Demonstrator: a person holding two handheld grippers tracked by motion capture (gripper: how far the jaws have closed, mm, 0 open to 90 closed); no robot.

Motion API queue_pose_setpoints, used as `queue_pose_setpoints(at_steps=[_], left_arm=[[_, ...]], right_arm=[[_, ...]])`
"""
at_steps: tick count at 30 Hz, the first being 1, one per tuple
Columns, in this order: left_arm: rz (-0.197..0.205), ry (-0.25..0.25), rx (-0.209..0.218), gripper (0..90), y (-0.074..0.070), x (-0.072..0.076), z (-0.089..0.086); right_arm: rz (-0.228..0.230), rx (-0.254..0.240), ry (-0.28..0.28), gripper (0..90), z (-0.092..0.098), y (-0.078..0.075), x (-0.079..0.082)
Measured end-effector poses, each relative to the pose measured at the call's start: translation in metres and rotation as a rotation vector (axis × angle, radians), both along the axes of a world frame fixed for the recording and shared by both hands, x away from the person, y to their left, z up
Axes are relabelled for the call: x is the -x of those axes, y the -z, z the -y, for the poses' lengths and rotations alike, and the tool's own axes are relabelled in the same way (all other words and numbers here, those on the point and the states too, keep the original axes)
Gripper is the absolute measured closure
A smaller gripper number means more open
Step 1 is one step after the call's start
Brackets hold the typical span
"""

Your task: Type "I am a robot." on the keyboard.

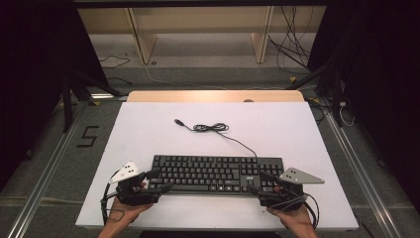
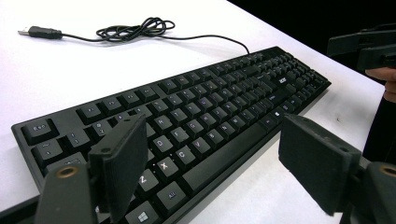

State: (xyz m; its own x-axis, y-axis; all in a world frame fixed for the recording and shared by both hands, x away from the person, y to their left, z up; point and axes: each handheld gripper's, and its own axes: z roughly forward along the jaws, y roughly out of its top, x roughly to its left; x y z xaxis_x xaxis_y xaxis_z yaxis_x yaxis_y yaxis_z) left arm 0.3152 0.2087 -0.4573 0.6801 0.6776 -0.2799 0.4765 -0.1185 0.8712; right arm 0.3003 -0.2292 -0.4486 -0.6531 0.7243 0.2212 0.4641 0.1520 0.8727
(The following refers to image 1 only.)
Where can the black computer keyboard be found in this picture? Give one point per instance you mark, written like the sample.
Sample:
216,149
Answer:
198,172

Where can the black curtain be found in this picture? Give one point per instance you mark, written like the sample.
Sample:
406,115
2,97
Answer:
29,66
386,82

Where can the light wooden shelf unit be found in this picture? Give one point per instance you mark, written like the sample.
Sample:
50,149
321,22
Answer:
204,20

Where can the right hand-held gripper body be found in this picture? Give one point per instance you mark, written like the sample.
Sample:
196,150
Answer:
284,198

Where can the person's right hand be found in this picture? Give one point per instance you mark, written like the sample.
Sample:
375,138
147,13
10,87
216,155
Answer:
295,218

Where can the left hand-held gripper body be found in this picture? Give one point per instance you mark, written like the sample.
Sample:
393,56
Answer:
132,196

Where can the person's left hand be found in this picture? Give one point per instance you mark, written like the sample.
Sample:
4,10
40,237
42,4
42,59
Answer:
127,213

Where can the aluminium floor rail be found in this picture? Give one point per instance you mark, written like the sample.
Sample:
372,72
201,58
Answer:
360,165
43,175

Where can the black metal stand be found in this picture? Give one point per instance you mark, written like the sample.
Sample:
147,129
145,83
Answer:
67,109
336,99

